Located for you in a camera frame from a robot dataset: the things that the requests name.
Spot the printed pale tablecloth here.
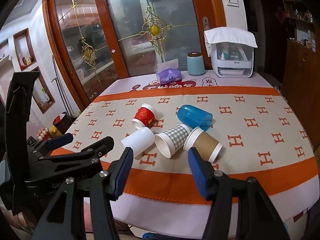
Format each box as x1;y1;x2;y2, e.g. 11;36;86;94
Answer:
82;70;315;233

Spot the blue plastic item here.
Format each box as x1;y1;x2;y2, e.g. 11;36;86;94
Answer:
142;232;163;240

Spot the row of small bottles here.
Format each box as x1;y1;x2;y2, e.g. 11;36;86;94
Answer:
290;7;314;22

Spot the blue transparent plastic cup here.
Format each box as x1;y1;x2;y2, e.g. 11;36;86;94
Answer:
177;104;213;131

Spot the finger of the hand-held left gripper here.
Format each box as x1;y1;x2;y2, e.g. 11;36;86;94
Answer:
27;133;74;156
51;136;115;165

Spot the red paper cup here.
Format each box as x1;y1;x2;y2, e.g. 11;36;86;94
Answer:
132;103;157;130

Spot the brown sleeved paper cup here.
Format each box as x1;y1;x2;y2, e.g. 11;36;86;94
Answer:
183;127;223;162

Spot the white cup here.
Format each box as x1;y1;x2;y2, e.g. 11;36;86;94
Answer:
121;127;155;158

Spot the wooden cabinet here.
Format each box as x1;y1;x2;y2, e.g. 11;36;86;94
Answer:
280;0;320;131

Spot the wooden framed wall niche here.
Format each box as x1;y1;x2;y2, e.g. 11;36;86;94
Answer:
31;67;56;114
13;28;37;71

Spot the orange beige patterned blanket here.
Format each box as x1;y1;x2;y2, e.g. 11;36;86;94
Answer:
49;87;320;204

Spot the white storage box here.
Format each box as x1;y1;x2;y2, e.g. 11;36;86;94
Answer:
211;42;254;78

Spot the light blue canister brown lid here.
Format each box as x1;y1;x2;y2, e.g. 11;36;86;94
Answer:
187;52;205;76

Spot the yellow container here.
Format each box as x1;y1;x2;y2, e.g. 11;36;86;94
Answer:
49;126;63;137

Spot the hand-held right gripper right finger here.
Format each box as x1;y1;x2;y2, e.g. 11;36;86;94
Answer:
188;147;291;240

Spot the purple tissue pack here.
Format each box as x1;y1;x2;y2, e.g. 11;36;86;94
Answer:
156;58;182;85

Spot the grey checked paper cup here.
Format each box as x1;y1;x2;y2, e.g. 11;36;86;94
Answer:
154;124;192;159

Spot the wooden framed glass sliding door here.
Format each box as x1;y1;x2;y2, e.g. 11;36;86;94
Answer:
100;0;225;78
42;0;130;107

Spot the mop pole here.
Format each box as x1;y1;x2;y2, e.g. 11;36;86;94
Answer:
51;54;73;117

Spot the dark trash bin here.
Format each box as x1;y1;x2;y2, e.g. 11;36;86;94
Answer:
52;112;78;135

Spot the white folded cloth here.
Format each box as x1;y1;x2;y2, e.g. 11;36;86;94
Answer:
204;27;258;55

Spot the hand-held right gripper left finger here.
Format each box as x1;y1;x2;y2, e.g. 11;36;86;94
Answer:
32;147;134;240

